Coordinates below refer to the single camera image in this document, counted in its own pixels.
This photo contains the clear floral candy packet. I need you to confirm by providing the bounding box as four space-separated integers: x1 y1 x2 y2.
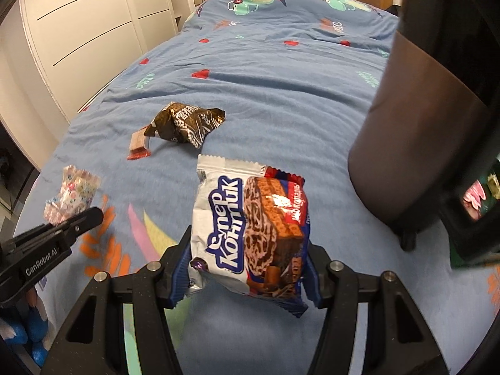
43 165 101 225

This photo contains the white and red wafer packet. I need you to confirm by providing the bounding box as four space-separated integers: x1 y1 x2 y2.
187 153 311 321

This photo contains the white wardrobe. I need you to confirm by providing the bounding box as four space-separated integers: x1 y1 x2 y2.
19 0 184 123

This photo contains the small tan and red candy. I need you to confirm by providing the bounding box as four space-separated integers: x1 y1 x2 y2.
127 124 153 161

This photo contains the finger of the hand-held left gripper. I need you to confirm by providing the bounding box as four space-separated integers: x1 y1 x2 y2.
51 207 105 243

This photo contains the pink cartoon packet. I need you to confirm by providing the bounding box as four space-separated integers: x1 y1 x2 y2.
463 180 489 219

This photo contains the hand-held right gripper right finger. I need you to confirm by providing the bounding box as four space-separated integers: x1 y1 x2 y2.
302 242 450 375

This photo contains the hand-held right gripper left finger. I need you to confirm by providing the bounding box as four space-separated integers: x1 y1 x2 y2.
51 224 194 375

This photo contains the black and grey electric kettle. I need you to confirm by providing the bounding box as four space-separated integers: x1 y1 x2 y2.
347 0 500 251

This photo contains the green tray box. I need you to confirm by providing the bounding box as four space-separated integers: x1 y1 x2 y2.
439 156 500 270

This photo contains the brown snack packet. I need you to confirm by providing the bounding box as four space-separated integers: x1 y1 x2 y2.
147 102 227 149

